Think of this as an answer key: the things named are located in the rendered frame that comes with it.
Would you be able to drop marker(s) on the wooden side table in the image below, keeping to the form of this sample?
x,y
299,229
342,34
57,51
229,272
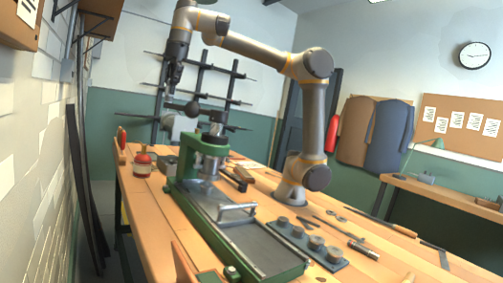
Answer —
x,y
444,194

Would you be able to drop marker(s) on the grey-white machine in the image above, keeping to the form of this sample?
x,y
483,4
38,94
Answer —
x,y
175,125

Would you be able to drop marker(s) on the green desk lamp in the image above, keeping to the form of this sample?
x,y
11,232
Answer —
x,y
437,143

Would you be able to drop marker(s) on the grey metal box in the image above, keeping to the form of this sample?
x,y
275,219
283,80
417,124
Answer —
x,y
167,164

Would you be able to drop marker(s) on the black fly with ball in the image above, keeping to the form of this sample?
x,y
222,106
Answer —
x,y
192,108

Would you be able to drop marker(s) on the orange wooden bench stop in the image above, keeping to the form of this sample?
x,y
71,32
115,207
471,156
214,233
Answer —
x,y
181,263

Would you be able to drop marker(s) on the grey steel slide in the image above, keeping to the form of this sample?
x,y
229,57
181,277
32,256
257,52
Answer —
x,y
208,202

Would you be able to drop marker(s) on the cork notice board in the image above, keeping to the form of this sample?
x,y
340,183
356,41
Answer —
x,y
459,133

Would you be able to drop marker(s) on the grey small device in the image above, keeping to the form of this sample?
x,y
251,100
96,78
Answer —
x,y
426,178

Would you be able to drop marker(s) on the brown wooden box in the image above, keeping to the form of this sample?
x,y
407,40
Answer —
x,y
487,203

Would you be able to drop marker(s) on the blue work coat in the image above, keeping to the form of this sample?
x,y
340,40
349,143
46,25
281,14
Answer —
x,y
389,137

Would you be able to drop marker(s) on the red fire extinguisher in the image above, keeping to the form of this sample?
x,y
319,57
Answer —
x,y
332,133

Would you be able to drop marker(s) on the white paper sheet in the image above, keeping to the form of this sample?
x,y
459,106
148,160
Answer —
x,y
251,164

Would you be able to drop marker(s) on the green button box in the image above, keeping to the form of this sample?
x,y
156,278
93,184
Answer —
x,y
232,273

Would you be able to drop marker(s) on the dark dividers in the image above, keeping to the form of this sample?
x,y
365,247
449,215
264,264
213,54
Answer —
x,y
308,222

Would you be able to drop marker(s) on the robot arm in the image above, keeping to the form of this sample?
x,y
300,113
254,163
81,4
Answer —
x,y
310,118

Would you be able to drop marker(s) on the white wall clock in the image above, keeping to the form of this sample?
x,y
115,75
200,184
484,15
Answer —
x,y
474,55

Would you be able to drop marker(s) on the green fly press body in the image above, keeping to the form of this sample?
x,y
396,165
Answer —
x,y
186,157

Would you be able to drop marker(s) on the red oil can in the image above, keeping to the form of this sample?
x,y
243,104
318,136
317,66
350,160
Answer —
x,y
142,163

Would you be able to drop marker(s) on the blue-grey stub rack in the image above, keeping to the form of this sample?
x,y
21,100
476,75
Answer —
x,y
306,243

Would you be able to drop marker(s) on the dark steel punch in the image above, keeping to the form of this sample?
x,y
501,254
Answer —
x,y
338,229

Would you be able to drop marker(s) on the ceiling light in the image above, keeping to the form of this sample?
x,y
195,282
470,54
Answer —
x,y
379,1

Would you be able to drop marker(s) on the silver cylinder tool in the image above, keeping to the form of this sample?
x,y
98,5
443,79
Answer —
x,y
363,250

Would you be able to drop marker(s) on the steel try square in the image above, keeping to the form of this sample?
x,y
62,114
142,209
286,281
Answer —
x,y
442,255

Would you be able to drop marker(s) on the brown wall shelf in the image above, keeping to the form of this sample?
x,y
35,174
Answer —
x,y
102,15

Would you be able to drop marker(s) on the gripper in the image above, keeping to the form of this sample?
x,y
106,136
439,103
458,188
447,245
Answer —
x,y
176,50

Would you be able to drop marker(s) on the grey press ram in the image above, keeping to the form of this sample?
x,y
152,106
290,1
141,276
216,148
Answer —
x,y
211,165

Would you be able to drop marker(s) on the brown block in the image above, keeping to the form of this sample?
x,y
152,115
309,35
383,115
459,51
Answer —
x,y
244,173

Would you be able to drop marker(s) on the black wall rack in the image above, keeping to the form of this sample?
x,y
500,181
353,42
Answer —
x,y
202,74

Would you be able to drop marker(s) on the black leaning boards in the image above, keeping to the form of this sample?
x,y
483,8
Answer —
x,y
84,188

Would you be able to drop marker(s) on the grey conduit pipe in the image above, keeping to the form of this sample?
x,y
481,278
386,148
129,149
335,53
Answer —
x,y
67,47

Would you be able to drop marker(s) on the cardboard box with label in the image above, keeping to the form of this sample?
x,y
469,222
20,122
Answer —
x,y
17,23

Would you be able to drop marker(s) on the black hammer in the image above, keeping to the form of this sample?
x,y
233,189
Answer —
x,y
236,180

